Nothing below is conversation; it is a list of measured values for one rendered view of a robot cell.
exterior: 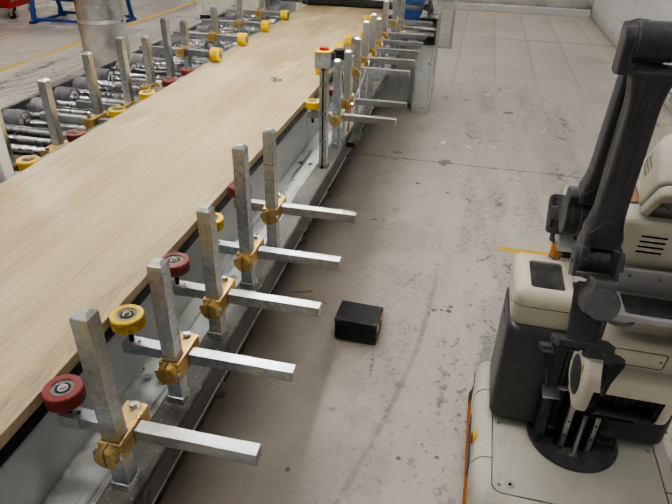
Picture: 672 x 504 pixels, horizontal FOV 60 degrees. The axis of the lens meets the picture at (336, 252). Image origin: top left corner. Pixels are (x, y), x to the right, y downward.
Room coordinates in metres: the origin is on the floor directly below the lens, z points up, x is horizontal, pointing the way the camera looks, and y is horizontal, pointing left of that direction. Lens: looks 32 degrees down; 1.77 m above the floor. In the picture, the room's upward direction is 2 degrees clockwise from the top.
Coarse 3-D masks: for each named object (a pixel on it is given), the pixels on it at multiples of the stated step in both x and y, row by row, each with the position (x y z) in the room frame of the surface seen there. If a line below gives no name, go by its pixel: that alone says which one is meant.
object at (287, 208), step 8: (256, 200) 1.82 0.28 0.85; (264, 200) 1.82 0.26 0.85; (256, 208) 1.80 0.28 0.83; (288, 208) 1.78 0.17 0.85; (296, 208) 1.77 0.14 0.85; (304, 208) 1.77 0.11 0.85; (312, 208) 1.77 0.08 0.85; (320, 208) 1.77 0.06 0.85; (328, 208) 1.77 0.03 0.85; (304, 216) 1.76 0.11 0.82; (312, 216) 1.76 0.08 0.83; (320, 216) 1.75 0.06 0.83; (328, 216) 1.75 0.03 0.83; (336, 216) 1.74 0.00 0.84; (344, 216) 1.74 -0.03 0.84; (352, 216) 1.73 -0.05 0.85
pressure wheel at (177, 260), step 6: (174, 252) 1.37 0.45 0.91; (168, 258) 1.35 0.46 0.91; (174, 258) 1.34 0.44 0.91; (180, 258) 1.35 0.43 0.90; (186, 258) 1.35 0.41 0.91; (174, 264) 1.31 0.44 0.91; (180, 264) 1.31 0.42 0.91; (186, 264) 1.32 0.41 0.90; (174, 270) 1.30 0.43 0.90; (180, 270) 1.31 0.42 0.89; (186, 270) 1.32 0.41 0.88; (174, 276) 1.30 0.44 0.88
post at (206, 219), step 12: (204, 204) 1.28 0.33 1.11; (204, 216) 1.26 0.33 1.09; (204, 228) 1.26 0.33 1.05; (216, 228) 1.28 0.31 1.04; (204, 240) 1.26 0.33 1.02; (216, 240) 1.28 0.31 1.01; (204, 252) 1.26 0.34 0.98; (216, 252) 1.27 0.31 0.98; (204, 264) 1.26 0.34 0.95; (216, 264) 1.26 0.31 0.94; (204, 276) 1.26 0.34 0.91; (216, 276) 1.26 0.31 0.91; (216, 288) 1.25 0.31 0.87; (216, 324) 1.25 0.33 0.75
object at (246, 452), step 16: (64, 416) 0.84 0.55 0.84; (80, 416) 0.84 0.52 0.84; (144, 432) 0.80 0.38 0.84; (160, 432) 0.80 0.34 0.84; (176, 432) 0.80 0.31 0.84; (192, 432) 0.80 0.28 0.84; (176, 448) 0.78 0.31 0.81; (192, 448) 0.78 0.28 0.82; (208, 448) 0.77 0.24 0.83; (224, 448) 0.77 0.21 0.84; (240, 448) 0.77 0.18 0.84; (256, 448) 0.77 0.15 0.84; (256, 464) 0.75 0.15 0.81
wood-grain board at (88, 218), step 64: (256, 64) 3.50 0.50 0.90; (128, 128) 2.37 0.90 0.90; (192, 128) 2.39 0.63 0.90; (256, 128) 2.41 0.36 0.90; (0, 192) 1.73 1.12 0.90; (64, 192) 1.74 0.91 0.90; (128, 192) 1.76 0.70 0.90; (192, 192) 1.77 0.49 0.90; (0, 256) 1.34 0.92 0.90; (64, 256) 1.35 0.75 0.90; (128, 256) 1.36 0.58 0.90; (0, 320) 1.06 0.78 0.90; (64, 320) 1.07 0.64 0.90; (0, 384) 0.86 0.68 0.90; (0, 448) 0.72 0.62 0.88
